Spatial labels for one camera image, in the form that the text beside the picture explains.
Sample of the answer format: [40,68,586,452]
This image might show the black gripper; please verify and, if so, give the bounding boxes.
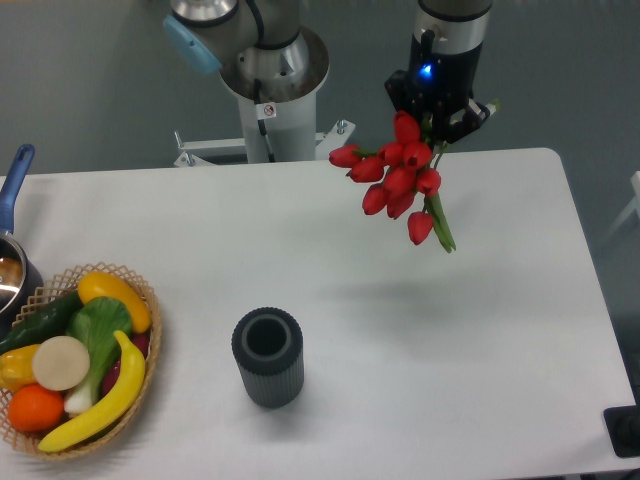
[384,29,491,145]

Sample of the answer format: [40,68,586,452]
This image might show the red tulip bouquet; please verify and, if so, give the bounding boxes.
[328,111,456,253]

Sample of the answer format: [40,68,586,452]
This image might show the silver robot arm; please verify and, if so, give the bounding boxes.
[163,1,494,144]

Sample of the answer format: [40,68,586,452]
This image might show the white furniture leg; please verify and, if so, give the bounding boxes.
[606,171,640,237]

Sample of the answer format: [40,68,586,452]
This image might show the dark grey ribbed vase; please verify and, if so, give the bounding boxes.
[231,307,304,409]

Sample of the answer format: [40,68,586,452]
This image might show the black device at edge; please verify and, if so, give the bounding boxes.
[603,405,639,458]

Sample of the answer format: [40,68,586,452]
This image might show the green bok choy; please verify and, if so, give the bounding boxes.
[64,296,132,417]

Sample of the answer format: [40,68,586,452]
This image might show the dark red vegetable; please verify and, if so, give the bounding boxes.
[100,332,150,399]

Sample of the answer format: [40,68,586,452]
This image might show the dark green cucumber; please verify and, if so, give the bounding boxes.
[1,291,83,354]

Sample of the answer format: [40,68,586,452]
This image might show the yellow banana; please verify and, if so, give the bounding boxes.
[38,330,146,454]

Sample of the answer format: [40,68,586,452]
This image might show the beige round disc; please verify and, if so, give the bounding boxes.
[31,336,90,391]

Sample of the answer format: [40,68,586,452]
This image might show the yellow bell pepper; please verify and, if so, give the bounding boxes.
[1,344,40,391]

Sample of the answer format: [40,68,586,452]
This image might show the orange fruit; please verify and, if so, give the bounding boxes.
[7,384,64,433]

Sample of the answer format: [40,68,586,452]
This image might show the woven wicker basket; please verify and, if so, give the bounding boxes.
[1,262,162,461]

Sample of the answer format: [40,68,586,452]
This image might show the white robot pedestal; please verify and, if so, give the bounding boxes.
[174,92,356,167]

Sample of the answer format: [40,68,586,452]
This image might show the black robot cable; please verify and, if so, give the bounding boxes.
[252,78,276,163]

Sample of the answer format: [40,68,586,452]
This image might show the blue handled saucepan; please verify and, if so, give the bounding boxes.
[1,144,43,339]

